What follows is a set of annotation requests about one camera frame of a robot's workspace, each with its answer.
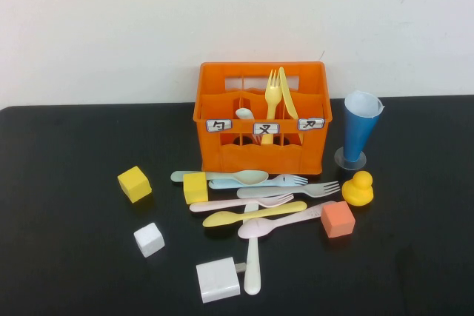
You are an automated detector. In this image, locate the orange plastic cutlery holder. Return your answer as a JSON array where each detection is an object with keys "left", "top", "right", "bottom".
[{"left": 192, "top": 61, "right": 333, "bottom": 175}]

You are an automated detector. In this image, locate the tall yellow foam block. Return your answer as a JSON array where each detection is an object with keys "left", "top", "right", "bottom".
[{"left": 183, "top": 172, "right": 209, "bottom": 205}]

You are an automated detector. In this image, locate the yellow rubber duck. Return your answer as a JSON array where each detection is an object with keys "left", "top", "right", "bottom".
[{"left": 341, "top": 170, "right": 374, "bottom": 207}]

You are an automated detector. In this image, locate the light blue plastic fork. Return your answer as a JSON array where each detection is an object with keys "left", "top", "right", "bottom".
[{"left": 207, "top": 174, "right": 309, "bottom": 190}]

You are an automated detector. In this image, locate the paper label spoon character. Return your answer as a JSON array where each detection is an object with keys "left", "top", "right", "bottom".
[{"left": 205, "top": 118, "right": 233, "bottom": 134}]

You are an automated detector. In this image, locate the orange foam cube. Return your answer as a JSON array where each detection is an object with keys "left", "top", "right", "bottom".
[{"left": 320, "top": 200, "right": 356, "bottom": 239}]

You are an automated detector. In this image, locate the paper label fork character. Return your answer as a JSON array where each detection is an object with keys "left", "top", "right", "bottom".
[{"left": 253, "top": 122, "right": 280, "bottom": 136}]

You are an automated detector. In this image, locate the white foam cube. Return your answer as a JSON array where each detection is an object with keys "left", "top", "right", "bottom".
[{"left": 133, "top": 222, "right": 166, "bottom": 258}]

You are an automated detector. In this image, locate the yellow plastic knife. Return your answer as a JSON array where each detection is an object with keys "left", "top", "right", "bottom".
[{"left": 278, "top": 66, "right": 299, "bottom": 121}]

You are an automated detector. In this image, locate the pink plastic fork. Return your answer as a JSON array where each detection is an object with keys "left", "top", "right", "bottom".
[{"left": 188, "top": 193, "right": 296, "bottom": 214}]

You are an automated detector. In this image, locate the yellow plastic fork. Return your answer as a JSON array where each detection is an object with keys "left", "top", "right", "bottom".
[{"left": 260, "top": 68, "right": 283, "bottom": 146}]

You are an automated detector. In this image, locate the white plastic fork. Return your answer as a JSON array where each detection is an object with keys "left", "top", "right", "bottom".
[{"left": 235, "top": 107, "right": 256, "bottom": 123}]

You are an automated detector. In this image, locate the pale green plastic spoon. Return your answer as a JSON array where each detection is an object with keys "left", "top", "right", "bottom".
[{"left": 170, "top": 169, "right": 270, "bottom": 186}]

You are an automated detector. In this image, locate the large white block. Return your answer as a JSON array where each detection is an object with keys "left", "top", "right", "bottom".
[{"left": 195, "top": 256, "right": 247, "bottom": 305}]

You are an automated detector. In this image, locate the blue paper cone cup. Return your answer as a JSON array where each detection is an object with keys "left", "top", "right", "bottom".
[{"left": 343, "top": 90, "right": 385, "bottom": 164}]

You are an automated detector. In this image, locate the pink plastic spoon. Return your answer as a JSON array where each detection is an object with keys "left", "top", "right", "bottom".
[{"left": 236, "top": 200, "right": 336, "bottom": 239}]

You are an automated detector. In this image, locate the grey beige plastic fork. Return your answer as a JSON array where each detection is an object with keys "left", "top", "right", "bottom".
[{"left": 236, "top": 181, "right": 341, "bottom": 199}]

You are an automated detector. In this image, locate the white plastic knife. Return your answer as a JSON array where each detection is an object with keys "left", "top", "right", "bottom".
[{"left": 242, "top": 203, "right": 262, "bottom": 296}]

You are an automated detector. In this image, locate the paper label knife character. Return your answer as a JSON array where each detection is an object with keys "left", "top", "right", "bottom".
[{"left": 297, "top": 118, "right": 326, "bottom": 132}]

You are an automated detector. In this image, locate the yellow plastic spoon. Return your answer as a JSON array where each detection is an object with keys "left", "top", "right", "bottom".
[{"left": 201, "top": 201, "right": 308, "bottom": 228}]

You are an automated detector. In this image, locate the yellow foam cube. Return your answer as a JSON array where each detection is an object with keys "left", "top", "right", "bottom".
[{"left": 117, "top": 166, "right": 153, "bottom": 204}]

